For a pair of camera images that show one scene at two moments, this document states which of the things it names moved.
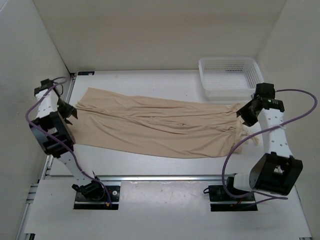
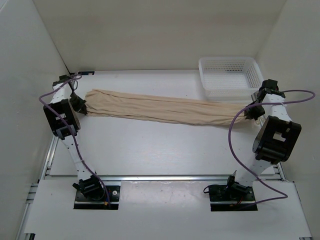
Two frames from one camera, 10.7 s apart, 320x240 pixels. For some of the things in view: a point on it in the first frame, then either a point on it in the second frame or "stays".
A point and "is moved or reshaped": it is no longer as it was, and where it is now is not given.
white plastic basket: (229, 78) stays
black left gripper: (70, 109) -> (81, 104)
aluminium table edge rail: (110, 178) stays
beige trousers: (158, 127) is moved or reshaped
